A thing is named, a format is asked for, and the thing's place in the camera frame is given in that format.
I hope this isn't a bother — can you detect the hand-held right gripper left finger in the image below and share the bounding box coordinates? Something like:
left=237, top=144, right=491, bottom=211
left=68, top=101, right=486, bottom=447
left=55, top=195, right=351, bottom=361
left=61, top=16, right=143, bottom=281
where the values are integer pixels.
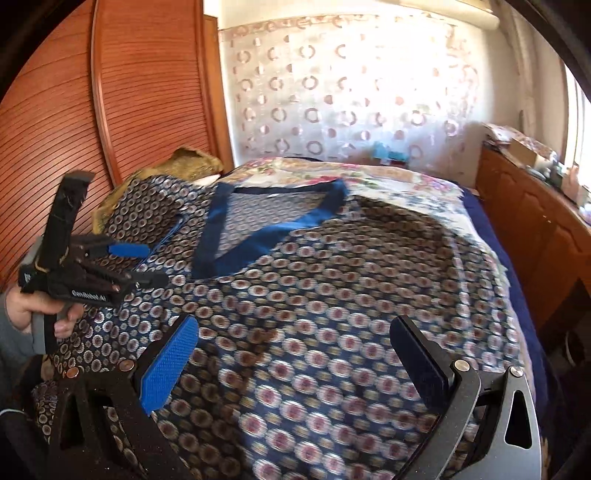
left=32, top=315, right=200, bottom=480

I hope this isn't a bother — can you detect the person's left hand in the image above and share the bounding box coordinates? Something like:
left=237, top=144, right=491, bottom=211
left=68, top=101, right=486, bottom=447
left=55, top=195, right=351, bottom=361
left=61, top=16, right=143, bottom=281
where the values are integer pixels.
left=4, top=291, right=85, bottom=341

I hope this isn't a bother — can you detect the wooden headboard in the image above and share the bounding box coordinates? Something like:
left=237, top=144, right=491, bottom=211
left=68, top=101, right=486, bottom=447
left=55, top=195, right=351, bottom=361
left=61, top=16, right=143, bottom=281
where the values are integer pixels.
left=0, top=0, right=234, bottom=287

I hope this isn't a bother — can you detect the gold patterned pillow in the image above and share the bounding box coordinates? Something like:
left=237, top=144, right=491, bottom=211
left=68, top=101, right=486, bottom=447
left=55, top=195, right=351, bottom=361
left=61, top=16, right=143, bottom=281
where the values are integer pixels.
left=92, top=147, right=225, bottom=232

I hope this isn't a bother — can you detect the window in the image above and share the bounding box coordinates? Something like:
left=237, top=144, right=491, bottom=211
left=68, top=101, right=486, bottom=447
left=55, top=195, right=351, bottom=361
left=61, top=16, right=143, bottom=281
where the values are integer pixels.
left=563, top=65, right=591, bottom=171

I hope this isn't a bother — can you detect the sheer circle-print curtain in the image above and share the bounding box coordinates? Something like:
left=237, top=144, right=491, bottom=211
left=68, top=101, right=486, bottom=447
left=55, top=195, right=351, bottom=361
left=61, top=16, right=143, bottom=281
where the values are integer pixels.
left=217, top=11, right=485, bottom=185

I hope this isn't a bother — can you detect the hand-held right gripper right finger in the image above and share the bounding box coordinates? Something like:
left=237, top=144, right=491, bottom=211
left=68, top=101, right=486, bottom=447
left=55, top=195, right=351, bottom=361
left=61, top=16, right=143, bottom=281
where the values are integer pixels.
left=389, top=315, right=542, bottom=480

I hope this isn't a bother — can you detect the dark cloth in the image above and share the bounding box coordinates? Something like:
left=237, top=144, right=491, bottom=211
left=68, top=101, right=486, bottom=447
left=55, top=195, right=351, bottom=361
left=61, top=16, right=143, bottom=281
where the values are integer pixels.
left=0, top=406, right=51, bottom=480

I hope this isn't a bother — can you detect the person's left forearm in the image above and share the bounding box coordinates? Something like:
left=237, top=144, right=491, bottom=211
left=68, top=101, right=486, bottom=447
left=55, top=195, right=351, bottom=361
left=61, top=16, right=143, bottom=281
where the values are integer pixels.
left=0, top=295, right=38, bottom=398

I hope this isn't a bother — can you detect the cardboard box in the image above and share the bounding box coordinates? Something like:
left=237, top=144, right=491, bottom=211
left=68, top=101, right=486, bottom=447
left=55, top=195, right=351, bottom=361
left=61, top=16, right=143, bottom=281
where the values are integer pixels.
left=508, top=137, right=548, bottom=168

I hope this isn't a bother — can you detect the navy medallion-print garment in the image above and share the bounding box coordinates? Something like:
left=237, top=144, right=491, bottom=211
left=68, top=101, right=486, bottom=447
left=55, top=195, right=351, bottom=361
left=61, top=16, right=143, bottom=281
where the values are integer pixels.
left=32, top=175, right=527, bottom=480

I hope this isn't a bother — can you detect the floral paper package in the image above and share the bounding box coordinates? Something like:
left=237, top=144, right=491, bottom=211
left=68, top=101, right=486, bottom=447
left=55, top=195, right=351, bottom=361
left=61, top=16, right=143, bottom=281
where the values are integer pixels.
left=482, top=122, right=555, bottom=158

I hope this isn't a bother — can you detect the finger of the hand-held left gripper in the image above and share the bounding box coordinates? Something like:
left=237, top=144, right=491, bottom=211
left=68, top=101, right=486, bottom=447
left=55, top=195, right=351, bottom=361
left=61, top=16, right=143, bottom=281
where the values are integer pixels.
left=79, top=259, right=170, bottom=295
left=69, top=235, right=151, bottom=260

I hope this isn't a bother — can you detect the teal box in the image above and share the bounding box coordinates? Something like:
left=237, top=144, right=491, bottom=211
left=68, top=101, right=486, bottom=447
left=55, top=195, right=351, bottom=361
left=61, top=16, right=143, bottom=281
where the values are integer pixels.
left=372, top=142, right=409, bottom=167

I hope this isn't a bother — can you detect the floral bedsheet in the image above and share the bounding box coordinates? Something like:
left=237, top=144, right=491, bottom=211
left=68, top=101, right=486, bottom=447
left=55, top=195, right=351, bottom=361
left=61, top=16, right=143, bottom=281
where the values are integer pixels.
left=203, top=156, right=513, bottom=296

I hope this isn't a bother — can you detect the wooden sideboard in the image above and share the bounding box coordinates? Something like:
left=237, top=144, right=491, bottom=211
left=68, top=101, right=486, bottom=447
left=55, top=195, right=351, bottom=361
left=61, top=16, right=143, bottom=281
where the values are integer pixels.
left=475, top=143, right=591, bottom=328

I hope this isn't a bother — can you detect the blue blanket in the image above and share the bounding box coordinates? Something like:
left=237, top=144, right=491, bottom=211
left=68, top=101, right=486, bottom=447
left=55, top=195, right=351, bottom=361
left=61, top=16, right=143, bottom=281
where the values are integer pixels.
left=462, top=187, right=555, bottom=384

